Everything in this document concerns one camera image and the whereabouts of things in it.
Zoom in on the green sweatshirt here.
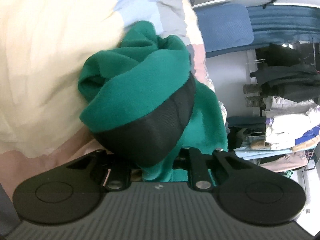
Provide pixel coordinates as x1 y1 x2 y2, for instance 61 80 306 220
78 21 227 182

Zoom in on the stack of folded clothes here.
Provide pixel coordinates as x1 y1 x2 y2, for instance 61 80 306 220
227 96 319 173

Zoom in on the blue pleated curtain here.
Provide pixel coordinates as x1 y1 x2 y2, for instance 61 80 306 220
247 5 319 45

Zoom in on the patchwork pastel bed quilt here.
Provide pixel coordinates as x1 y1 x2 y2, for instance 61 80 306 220
1 0 214 197

